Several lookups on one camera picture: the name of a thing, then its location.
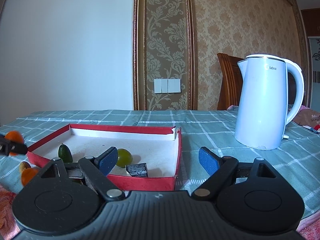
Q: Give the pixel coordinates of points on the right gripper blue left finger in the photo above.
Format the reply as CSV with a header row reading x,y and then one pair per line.
x,y
96,169

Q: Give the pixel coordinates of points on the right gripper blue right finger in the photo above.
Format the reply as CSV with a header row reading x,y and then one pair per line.
x,y
222,174

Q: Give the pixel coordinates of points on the orange mandarin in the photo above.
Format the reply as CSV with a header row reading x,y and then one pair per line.
x,y
27,175
14,136

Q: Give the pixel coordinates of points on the yellow-green lime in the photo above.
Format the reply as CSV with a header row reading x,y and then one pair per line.
x,y
124,158

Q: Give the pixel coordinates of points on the small green cucumber piece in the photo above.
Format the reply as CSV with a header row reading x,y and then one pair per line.
x,y
64,153

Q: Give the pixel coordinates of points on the dark sushi roll piece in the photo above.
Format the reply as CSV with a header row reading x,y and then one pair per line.
x,y
139,170

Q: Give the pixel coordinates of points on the tan round fruit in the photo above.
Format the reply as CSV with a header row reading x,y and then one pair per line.
x,y
23,166

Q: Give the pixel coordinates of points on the green plaid bedsheet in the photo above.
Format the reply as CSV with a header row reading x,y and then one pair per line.
x,y
296,159

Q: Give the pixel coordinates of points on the white electric kettle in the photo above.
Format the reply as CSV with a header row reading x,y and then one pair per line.
x,y
271,96

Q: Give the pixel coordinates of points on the red shallow cardboard box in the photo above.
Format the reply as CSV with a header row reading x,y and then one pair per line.
x,y
159,147

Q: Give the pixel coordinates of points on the pink towel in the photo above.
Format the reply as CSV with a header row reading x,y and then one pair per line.
x,y
8,225

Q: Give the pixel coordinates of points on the snack packets on bed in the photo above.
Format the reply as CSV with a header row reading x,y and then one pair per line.
x,y
308,118

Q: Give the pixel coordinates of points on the white wall switch panel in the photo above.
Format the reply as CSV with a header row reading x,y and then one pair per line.
x,y
164,86

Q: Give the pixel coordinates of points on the gold wallpaper frame trim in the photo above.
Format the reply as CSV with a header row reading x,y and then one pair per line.
x,y
164,47

